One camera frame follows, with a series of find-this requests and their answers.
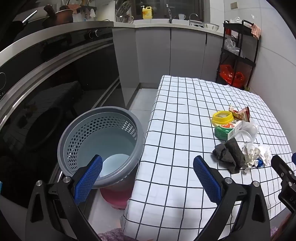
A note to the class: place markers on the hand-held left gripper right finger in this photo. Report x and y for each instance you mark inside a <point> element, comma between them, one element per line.
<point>208,180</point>

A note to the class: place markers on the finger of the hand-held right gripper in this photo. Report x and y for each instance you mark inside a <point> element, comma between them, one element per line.
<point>294,158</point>
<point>282,168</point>

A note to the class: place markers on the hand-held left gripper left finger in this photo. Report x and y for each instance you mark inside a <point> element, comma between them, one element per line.
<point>89,178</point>

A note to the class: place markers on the white tissue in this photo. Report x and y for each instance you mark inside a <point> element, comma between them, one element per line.
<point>265,153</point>

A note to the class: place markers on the dark grey cloth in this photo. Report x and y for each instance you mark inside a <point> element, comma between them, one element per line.
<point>231,153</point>

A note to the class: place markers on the clear plastic cup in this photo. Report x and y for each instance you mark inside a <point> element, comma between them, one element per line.
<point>248,131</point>

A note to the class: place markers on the grey perforated plastic basket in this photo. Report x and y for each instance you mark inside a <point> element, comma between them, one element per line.
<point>76,129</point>

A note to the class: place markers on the red snack wrapper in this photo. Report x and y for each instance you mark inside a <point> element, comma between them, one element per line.
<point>241,113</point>

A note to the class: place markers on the red plastic stool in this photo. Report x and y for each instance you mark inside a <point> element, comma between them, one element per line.
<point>115,197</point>

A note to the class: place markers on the green and white carton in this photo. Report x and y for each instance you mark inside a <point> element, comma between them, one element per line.
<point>225,132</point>

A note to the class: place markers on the purple patterned cloth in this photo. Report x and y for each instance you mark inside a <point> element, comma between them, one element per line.
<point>111,235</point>

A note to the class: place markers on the yellow plastic container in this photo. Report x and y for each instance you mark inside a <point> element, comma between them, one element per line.
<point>223,118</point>

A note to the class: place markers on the white checked tablecloth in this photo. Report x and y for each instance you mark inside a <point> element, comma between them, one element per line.
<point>180,115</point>

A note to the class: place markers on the black built-in oven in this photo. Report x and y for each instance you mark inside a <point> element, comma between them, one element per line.
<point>46,92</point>

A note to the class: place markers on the red plastic bag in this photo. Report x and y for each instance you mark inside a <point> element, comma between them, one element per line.
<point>229,74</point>

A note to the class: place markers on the clear plastic bag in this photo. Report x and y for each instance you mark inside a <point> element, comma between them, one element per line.
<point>232,46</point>

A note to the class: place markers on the red checked cloth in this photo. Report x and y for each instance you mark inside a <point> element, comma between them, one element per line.
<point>255,30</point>

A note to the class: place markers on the black shelf cart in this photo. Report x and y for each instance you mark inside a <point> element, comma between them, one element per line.
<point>239,30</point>

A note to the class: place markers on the grey kitchen cabinets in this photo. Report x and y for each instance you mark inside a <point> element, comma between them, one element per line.
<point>150,53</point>

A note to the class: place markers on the white plastic bag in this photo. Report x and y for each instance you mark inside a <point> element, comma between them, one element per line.
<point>235,19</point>

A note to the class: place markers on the metal colander bowl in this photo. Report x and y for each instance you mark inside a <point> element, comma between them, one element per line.
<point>210,26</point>

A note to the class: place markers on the curved metal faucet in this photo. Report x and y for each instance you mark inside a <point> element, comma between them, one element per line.
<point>190,17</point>

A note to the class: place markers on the brown cooking pot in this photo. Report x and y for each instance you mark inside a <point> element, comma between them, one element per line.
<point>60,16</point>

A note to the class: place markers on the white hanging rag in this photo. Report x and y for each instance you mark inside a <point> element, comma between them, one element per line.
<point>90,13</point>

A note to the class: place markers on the white cup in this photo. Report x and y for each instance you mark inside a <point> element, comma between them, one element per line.
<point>182,17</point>

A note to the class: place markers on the dish rack with plates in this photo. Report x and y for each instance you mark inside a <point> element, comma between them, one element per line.
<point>123,11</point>

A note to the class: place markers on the tall metal faucet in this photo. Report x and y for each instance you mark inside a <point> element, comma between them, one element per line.
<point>170,14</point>

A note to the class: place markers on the yellow detergent bottle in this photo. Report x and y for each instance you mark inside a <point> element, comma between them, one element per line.
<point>147,13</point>

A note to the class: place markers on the dark window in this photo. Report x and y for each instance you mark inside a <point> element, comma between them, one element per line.
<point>182,7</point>

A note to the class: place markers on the wall socket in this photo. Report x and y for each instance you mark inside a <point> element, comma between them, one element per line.
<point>234,5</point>

